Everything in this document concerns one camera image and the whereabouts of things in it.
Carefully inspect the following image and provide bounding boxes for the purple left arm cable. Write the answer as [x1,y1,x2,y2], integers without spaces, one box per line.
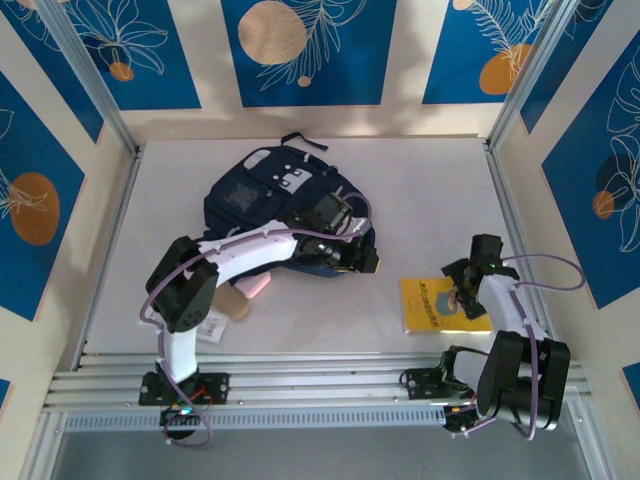
[139,192,375,450]

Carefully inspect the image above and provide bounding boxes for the aluminium corner post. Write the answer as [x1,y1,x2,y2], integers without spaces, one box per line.
[37,0,142,157]
[487,0,586,151]

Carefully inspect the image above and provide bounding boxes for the round wooden disc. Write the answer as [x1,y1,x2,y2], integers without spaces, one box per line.
[212,287,251,320]

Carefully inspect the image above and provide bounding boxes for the slotted grey cable duct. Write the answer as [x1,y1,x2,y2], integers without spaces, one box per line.
[62,405,449,432]

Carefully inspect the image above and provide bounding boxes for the navy blue backpack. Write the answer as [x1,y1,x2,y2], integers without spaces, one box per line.
[202,131,377,280]

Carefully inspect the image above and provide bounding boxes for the white packet with red print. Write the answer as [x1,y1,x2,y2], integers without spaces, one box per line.
[196,308,229,344]

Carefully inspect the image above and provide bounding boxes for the yellow book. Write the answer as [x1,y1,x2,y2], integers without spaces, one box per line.
[399,276,494,335]

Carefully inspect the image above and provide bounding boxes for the pink case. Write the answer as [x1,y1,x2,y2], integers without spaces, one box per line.
[233,272,274,300]

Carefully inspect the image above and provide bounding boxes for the aluminium side rail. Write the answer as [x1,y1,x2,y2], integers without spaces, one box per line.
[483,142,559,359]
[74,149,145,371]

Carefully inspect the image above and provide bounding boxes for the aluminium frame rails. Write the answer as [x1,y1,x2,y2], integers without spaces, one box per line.
[42,352,589,415]

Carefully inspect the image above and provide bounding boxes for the small circuit board with LED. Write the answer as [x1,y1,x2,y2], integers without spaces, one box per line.
[442,402,484,437]
[159,403,201,427]

